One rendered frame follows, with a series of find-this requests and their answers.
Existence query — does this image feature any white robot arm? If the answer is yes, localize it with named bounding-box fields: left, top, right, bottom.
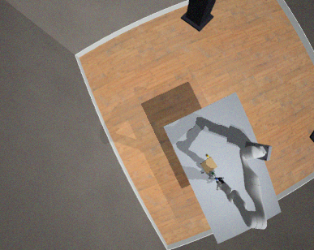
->
left=217, top=146, right=267, bottom=229

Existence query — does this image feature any tan square mat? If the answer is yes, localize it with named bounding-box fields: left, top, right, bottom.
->
left=201, top=157, right=217, bottom=174

